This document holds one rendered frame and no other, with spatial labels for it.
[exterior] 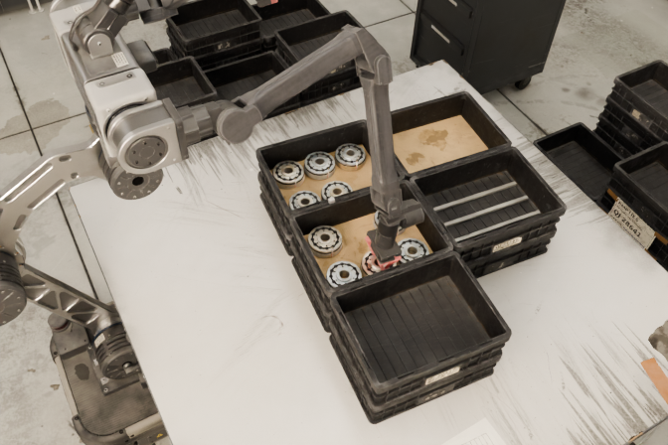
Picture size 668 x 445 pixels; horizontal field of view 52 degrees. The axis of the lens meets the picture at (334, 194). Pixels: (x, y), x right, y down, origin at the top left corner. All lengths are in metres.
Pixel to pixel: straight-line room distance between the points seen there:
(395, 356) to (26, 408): 1.55
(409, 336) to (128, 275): 0.90
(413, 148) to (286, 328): 0.77
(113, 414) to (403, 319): 1.09
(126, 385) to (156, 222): 0.59
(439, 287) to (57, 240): 1.91
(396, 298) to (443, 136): 0.71
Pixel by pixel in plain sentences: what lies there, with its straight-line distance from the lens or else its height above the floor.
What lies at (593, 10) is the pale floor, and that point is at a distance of 4.91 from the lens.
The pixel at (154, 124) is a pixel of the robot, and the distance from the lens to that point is 1.45.
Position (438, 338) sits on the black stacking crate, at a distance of 1.92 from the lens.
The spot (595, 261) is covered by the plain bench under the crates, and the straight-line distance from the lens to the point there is 2.38.
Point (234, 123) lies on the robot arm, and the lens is 1.51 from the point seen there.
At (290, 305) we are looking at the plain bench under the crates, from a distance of 2.10.
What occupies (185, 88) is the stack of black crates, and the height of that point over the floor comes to 0.49.
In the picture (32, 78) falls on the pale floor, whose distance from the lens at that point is 4.21.
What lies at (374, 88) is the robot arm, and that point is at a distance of 1.67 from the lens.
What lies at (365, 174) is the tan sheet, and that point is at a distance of 2.26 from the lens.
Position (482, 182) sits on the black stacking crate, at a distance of 2.31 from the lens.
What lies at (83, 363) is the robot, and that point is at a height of 0.24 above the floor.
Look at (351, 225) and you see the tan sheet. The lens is 2.11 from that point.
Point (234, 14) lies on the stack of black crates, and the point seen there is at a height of 0.49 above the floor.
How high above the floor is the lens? 2.47
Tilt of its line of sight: 49 degrees down
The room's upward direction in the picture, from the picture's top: 3 degrees clockwise
